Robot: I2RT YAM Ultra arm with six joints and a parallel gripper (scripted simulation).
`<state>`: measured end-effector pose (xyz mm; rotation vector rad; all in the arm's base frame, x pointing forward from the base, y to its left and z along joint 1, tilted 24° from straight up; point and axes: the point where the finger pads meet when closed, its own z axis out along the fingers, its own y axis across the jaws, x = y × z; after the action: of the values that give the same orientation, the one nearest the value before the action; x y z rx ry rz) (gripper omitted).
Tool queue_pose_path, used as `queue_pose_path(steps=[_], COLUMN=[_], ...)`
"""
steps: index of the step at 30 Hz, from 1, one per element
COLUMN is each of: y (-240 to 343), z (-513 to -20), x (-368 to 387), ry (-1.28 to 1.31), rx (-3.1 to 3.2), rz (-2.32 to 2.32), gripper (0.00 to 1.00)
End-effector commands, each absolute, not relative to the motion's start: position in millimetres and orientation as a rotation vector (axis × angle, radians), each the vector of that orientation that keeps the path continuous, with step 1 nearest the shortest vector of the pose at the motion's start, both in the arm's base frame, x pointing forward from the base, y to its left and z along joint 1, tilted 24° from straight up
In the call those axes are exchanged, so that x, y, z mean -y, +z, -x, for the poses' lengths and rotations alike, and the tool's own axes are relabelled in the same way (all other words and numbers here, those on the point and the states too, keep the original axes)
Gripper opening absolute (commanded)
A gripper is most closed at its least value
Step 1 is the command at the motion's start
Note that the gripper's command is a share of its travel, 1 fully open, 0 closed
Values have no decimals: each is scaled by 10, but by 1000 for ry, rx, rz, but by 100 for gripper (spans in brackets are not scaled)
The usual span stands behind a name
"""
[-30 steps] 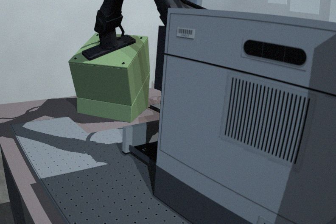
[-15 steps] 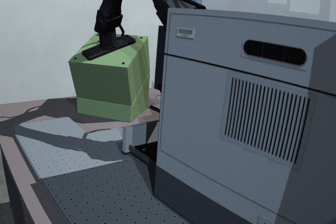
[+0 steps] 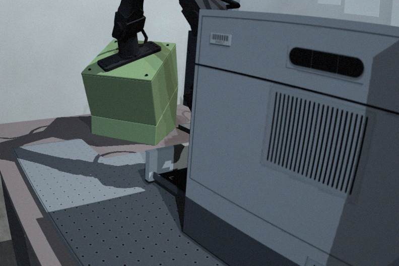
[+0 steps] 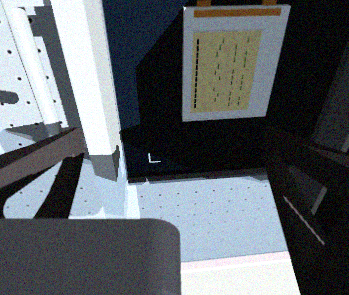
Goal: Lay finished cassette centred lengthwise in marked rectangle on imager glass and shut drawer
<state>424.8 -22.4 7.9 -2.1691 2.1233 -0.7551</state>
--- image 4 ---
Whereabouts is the white box-shaped imager with drawer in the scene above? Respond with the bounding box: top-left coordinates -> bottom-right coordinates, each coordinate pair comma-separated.
0,0 -> 349,218

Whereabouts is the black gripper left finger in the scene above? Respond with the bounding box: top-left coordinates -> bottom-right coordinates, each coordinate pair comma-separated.
0,127 -> 85,218

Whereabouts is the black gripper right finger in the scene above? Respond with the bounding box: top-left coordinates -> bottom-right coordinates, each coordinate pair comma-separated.
262,126 -> 349,295

